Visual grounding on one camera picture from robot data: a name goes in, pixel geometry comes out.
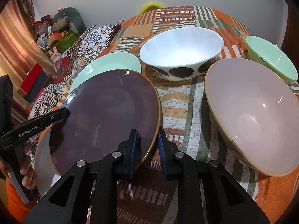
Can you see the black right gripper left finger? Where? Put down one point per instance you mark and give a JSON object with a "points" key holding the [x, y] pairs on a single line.
{"points": [[88, 190]]}

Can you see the pink rabbit toy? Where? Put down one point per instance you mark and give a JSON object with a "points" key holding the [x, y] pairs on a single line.
{"points": [[55, 58]]}

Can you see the yellow round object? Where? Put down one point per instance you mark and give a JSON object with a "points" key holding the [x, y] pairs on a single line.
{"points": [[150, 6]]}

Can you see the green box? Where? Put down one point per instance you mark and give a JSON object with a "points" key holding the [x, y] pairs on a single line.
{"points": [[67, 41]]}

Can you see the white bowl black dots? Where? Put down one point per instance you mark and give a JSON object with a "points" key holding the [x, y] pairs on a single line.
{"points": [[182, 53]]}

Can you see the grey plate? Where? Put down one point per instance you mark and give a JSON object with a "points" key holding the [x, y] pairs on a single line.
{"points": [[46, 172]]}

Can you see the dark purple ceramic plate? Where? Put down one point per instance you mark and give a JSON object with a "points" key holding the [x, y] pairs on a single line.
{"points": [[102, 112]]}

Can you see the pink ceramic bowl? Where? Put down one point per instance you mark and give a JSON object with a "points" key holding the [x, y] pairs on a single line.
{"points": [[256, 113]]}

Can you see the red box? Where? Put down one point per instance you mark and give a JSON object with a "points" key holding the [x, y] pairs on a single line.
{"points": [[30, 79]]}

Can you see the person's left hand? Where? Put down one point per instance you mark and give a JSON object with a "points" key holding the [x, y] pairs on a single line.
{"points": [[29, 175]]}

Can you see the grey plush toy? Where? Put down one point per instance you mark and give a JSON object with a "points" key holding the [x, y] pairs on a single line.
{"points": [[69, 18]]}

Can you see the mint green bowl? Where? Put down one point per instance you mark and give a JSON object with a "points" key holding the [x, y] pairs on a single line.
{"points": [[269, 55]]}

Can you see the mint green plate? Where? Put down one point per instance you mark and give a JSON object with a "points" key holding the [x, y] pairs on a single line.
{"points": [[108, 62]]}

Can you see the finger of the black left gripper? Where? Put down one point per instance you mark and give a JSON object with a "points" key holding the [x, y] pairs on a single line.
{"points": [[32, 127]]}

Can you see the colourful patterned quilt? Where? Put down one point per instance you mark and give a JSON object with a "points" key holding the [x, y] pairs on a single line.
{"points": [[86, 49]]}

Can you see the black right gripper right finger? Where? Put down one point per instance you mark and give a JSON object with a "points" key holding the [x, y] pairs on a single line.
{"points": [[207, 192]]}

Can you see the dark blue box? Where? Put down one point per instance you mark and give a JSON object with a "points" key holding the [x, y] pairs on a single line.
{"points": [[37, 86]]}

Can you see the copper striped curtain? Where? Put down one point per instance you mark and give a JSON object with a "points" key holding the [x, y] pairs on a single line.
{"points": [[19, 50]]}

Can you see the orange striped patchwork bedspread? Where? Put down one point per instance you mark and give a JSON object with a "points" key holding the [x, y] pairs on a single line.
{"points": [[149, 198]]}

